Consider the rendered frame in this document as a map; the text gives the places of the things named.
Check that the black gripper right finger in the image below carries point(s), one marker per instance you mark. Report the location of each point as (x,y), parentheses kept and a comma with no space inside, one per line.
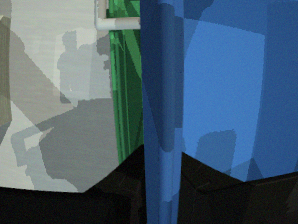
(211,197)

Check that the green plastic tray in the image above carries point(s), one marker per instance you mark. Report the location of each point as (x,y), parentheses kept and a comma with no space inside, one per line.
(125,57)

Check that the blue plastic tray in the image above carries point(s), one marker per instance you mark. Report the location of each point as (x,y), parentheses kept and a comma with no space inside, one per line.
(219,83)

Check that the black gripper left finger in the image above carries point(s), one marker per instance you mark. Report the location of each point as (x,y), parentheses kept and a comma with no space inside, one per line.
(119,198)

